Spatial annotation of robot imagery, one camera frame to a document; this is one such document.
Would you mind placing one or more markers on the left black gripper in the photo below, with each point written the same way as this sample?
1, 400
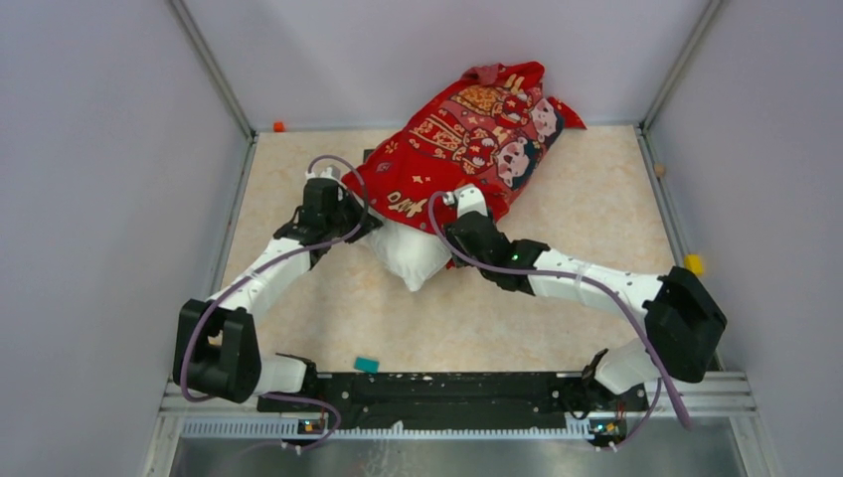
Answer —
345, 197

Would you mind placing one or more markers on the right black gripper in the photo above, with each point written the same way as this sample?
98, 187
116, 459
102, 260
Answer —
455, 241

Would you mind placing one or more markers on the white pillow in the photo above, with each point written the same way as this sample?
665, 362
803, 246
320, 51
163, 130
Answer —
409, 254

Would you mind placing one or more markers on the red patterned pillowcase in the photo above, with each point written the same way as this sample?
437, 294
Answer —
491, 128

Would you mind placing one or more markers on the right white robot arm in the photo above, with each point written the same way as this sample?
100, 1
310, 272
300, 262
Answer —
677, 323

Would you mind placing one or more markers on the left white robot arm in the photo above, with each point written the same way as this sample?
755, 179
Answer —
217, 353

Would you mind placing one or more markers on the teal small block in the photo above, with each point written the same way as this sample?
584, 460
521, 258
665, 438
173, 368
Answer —
366, 365

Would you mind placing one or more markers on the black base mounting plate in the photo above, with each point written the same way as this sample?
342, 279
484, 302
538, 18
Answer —
456, 401

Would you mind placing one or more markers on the yellow small block right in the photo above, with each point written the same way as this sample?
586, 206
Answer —
694, 263

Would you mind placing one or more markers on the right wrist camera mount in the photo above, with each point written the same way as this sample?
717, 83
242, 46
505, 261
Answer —
466, 200

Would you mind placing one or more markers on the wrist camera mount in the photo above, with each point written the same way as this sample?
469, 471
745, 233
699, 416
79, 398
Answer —
466, 200
328, 172

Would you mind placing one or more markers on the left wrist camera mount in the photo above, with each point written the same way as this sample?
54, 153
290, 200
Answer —
328, 172

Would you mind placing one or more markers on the aluminium front rail frame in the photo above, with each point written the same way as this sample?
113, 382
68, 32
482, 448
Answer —
723, 399

